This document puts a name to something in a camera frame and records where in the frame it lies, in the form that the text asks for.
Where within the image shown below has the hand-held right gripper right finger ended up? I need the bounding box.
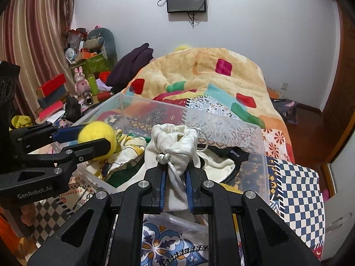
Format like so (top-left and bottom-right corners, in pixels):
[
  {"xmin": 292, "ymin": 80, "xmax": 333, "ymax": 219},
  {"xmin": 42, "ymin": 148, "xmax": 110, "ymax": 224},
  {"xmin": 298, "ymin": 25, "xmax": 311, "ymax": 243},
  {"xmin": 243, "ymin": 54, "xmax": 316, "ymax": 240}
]
[{"xmin": 185, "ymin": 168, "xmax": 322, "ymax": 266}]

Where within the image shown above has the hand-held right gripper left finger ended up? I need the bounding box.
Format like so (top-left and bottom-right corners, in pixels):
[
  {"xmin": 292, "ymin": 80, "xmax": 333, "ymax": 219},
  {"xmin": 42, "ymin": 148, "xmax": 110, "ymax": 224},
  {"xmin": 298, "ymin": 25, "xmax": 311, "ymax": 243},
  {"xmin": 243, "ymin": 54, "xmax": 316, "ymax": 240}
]
[{"xmin": 26, "ymin": 168, "xmax": 168, "ymax": 266}]

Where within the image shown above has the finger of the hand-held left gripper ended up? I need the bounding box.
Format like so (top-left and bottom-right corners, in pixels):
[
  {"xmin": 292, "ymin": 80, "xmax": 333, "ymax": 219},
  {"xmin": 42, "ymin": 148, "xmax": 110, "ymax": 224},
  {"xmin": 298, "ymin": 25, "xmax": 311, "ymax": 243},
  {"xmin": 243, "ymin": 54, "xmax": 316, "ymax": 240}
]
[
  {"xmin": 10, "ymin": 124, "xmax": 84, "ymax": 154},
  {"xmin": 0, "ymin": 138, "xmax": 111, "ymax": 201}
]

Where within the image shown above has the yellow felt ball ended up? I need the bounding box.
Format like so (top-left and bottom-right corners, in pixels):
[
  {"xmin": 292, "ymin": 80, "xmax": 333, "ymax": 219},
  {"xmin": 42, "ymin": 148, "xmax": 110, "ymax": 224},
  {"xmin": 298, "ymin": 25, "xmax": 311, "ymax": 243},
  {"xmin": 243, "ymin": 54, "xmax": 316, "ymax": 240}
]
[{"xmin": 78, "ymin": 121, "xmax": 117, "ymax": 162}]

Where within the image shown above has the white drawstring pouch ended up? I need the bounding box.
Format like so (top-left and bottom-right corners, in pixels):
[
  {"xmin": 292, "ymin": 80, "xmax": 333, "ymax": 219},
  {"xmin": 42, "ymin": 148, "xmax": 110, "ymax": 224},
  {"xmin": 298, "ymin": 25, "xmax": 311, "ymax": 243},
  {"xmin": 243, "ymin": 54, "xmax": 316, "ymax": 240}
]
[{"xmin": 144, "ymin": 123, "xmax": 208, "ymax": 212}]

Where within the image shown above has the clear plastic storage bin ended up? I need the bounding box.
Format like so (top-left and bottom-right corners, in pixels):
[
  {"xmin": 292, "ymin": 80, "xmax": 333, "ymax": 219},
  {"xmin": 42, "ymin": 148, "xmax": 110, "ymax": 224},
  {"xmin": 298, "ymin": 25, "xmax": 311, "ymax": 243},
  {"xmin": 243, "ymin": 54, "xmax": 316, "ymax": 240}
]
[{"xmin": 54, "ymin": 93, "xmax": 271, "ymax": 236}]

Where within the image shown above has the red flat box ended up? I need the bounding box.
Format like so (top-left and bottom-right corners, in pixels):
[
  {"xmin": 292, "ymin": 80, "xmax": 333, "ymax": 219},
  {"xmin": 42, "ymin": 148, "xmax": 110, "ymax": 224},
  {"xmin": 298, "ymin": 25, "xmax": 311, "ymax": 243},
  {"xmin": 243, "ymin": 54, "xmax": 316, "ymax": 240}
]
[
  {"xmin": 39, "ymin": 101, "xmax": 65, "ymax": 120},
  {"xmin": 36, "ymin": 74, "xmax": 67, "ymax": 99}
]

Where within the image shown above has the yellow green cloth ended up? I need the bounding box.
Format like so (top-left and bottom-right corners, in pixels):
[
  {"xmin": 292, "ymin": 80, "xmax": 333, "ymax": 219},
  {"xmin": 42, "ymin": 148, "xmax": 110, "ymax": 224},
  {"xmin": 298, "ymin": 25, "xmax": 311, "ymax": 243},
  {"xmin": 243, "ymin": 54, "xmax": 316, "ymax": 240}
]
[{"xmin": 11, "ymin": 115, "xmax": 33, "ymax": 130}]

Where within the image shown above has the yellow floral cloth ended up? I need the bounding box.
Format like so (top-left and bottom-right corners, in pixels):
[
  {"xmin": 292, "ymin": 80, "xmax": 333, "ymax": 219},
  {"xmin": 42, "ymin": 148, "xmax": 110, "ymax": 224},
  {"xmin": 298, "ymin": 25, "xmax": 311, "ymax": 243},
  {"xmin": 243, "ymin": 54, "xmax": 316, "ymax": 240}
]
[{"xmin": 86, "ymin": 129, "xmax": 147, "ymax": 182}]

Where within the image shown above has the dark grey flat box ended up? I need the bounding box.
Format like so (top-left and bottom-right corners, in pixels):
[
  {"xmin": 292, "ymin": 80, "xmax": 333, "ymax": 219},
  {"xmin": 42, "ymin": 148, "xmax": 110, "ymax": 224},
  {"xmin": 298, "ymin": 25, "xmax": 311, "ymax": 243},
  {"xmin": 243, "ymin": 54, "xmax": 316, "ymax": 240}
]
[{"xmin": 37, "ymin": 86, "xmax": 67, "ymax": 108}]

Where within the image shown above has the pink rabbit toy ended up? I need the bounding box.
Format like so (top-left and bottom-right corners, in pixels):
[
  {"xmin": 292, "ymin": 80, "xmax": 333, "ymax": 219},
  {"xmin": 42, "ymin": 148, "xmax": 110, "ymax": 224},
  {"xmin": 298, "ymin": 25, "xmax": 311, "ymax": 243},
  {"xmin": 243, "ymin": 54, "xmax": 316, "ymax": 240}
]
[{"xmin": 73, "ymin": 66, "xmax": 89, "ymax": 95}]

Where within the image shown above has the green bottle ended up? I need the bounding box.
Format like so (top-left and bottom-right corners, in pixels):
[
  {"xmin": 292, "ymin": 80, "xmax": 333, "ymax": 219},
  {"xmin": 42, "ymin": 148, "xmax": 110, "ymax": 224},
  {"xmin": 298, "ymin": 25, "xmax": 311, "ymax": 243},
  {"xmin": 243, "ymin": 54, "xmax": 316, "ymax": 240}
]
[{"xmin": 88, "ymin": 73, "xmax": 98, "ymax": 96}]

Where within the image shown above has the red striped curtain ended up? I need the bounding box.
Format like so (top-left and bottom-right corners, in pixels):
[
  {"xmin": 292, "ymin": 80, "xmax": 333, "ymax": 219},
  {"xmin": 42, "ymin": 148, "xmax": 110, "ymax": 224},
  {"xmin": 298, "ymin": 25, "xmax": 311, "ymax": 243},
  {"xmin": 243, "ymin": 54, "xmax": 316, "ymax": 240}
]
[{"xmin": 0, "ymin": 0, "xmax": 81, "ymax": 122}]

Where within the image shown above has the green patterned box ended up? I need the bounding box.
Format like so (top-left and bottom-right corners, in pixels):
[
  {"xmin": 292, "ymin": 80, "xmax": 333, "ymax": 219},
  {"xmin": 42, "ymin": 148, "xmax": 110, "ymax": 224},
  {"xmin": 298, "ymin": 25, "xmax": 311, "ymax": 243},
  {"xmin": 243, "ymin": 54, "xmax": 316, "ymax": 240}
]
[{"xmin": 68, "ymin": 54, "xmax": 111, "ymax": 78}]

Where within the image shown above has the orange small box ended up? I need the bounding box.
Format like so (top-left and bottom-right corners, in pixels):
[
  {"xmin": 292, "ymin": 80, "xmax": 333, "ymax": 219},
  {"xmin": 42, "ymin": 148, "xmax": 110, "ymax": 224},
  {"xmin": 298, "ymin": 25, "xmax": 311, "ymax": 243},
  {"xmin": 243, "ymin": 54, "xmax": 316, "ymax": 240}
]
[{"xmin": 76, "ymin": 51, "xmax": 98, "ymax": 61}]

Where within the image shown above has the dark purple garment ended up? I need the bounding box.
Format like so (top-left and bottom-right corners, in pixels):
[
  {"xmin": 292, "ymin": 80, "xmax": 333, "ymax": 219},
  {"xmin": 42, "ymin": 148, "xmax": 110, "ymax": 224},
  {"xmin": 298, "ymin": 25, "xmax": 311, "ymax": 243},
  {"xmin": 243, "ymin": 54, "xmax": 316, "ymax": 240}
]
[{"xmin": 106, "ymin": 43, "xmax": 154, "ymax": 88}]

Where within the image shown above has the grey plush toy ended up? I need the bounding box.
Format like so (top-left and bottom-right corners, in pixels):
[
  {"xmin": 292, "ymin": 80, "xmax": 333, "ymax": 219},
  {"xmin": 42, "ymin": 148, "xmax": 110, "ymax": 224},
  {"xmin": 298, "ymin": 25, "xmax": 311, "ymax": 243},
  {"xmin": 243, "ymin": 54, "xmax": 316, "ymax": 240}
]
[{"xmin": 87, "ymin": 28, "xmax": 118, "ymax": 67}]

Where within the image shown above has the orange cloth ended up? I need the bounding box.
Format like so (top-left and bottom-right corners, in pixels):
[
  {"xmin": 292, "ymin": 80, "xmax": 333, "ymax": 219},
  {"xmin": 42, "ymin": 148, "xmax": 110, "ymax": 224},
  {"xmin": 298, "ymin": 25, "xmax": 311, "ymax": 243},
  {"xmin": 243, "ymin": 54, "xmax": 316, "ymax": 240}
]
[{"xmin": 0, "ymin": 212, "xmax": 20, "ymax": 257}]

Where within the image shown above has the plush orange patterned blanket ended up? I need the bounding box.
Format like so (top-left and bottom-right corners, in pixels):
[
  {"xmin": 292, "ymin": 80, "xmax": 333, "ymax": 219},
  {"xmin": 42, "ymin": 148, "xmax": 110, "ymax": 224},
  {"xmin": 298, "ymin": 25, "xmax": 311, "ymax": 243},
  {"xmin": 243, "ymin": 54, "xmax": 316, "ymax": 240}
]
[{"xmin": 122, "ymin": 47, "xmax": 289, "ymax": 129}]

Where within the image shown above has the purple plastic stool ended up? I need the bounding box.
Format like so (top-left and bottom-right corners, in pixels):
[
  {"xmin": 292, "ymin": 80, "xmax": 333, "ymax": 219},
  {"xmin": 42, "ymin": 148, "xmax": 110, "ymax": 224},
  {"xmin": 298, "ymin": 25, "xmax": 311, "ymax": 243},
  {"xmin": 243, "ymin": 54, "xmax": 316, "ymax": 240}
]
[{"xmin": 273, "ymin": 101, "xmax": 299, "ymax": 126}]

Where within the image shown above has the white cabinet panel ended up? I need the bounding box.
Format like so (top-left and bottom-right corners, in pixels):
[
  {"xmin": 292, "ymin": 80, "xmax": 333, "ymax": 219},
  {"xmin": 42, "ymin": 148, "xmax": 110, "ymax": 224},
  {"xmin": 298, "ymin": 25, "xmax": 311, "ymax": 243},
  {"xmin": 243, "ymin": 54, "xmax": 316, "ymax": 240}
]
[{"xmin": 322, "ymin": 141, "xmax": 355, "ymax": 261}]

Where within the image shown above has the brown wooden door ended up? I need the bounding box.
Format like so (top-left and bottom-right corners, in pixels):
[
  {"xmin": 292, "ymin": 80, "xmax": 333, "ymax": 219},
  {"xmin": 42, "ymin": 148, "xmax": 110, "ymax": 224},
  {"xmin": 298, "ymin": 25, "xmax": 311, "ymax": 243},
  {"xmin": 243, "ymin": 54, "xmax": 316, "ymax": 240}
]
[{"xmin": 323, "ymin": 0, "xmax": 355, "ymax": 156}]

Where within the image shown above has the black and white braided cord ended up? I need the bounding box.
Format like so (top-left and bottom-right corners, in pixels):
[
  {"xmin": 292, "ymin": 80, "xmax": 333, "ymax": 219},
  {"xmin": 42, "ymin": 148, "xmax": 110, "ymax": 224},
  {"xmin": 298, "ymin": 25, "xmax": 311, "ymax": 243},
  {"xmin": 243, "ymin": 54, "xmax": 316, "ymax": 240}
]
[{"xmin": 158, "ymin": 244, "xmax": 209, "ymax": 266}]

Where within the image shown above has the small black wall monitor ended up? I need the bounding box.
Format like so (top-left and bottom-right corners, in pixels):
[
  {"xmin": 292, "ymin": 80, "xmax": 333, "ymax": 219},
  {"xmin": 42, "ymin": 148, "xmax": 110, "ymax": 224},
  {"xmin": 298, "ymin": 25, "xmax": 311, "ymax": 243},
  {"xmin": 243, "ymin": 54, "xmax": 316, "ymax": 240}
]
[{"xmin": 166, "ymin": 0, "xmax": 207, "ymax": 13}]

